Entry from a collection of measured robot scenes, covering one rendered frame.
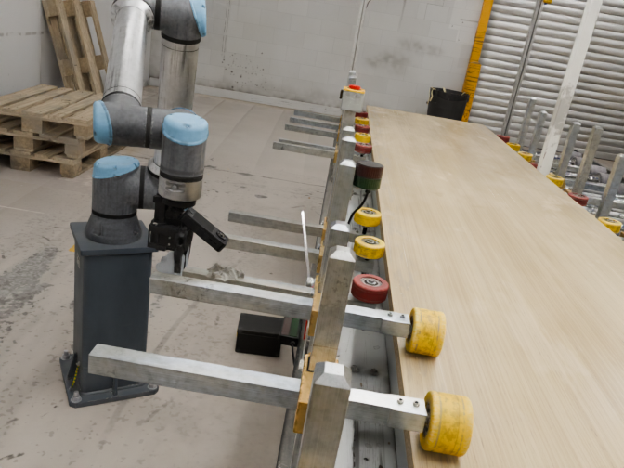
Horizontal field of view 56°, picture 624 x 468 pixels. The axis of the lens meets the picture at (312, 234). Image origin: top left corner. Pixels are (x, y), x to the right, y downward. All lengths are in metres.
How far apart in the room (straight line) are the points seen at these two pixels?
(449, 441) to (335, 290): 0.25
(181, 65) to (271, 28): 7.35
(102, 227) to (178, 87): 0.55
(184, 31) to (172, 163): 0.67
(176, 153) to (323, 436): 0.77
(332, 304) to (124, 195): 1.35
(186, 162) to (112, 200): 0.87
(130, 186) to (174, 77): 0.41
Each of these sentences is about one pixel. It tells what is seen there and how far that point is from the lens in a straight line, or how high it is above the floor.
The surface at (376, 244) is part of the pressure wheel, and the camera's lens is 1.52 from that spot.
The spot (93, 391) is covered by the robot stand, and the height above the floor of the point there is 0.03.
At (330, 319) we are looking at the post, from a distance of 0.80.
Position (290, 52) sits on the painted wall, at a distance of 9.16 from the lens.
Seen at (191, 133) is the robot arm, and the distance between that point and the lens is 1.20.
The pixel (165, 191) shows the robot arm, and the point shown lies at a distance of 1.24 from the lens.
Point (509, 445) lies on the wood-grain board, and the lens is 0.94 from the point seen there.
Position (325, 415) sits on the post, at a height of 1.09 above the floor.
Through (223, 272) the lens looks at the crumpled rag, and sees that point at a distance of 1.31.
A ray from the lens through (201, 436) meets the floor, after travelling 2.20.
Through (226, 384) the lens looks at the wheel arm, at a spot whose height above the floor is 0.95.
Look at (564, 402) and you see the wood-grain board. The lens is 1.09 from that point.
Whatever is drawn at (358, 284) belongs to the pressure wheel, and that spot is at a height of 0.91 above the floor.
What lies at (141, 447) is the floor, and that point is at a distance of 2.16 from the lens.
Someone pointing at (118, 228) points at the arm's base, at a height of 0.65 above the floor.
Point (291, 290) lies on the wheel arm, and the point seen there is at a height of 0.86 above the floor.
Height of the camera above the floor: 1.44
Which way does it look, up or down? 21 degrees down
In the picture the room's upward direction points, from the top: 10 degrees clockwise
